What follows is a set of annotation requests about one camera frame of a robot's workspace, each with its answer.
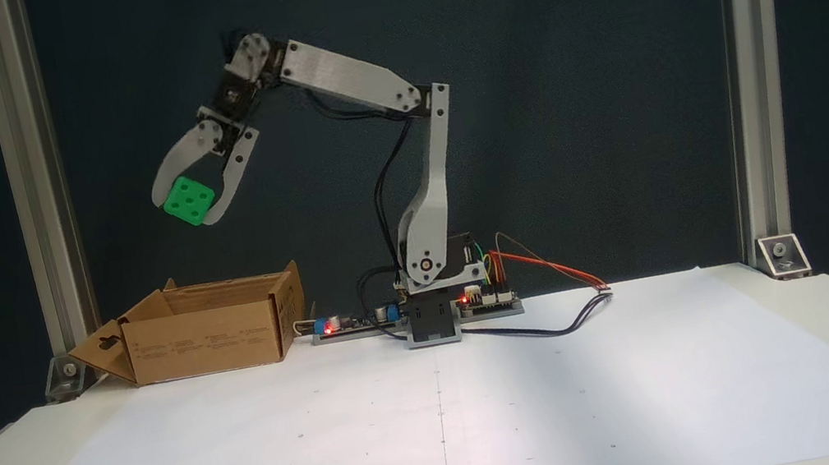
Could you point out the green die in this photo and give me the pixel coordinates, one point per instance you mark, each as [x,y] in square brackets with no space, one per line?
[189,201]

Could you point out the aluminium frame post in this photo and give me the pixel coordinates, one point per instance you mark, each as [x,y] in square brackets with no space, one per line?
[753,87]
[39,200]

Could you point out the motor driver circuit board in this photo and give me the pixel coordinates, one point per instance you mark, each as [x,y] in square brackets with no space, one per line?
[496,301]

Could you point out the open cardboard box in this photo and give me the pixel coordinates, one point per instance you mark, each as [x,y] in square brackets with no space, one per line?
[207,340]

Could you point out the metal corner bracket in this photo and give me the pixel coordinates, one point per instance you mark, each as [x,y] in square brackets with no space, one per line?
[782,256]
[67,375]

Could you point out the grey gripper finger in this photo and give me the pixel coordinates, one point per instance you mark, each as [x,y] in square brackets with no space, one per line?
[238,169]
[189,147]

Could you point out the blue circuit board red LED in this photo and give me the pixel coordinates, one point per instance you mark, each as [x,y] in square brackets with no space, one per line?
[346,326]

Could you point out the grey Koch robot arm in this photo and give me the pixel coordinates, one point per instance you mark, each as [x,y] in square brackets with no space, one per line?
[339,74]

